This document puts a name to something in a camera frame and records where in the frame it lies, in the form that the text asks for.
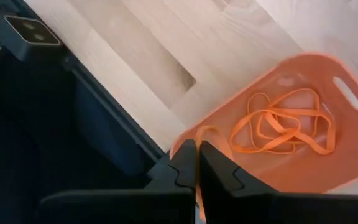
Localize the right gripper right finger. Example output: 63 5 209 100
199 140 358 224

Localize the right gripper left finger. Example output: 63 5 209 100
39 139 198 224

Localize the orange rubber band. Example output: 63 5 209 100
255 108 337 156
229 108 303 155
246 88 322 147

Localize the small black stereo camera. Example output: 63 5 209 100
3 14 62 62

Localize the orange plastic basket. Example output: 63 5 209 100
169 52 358 195

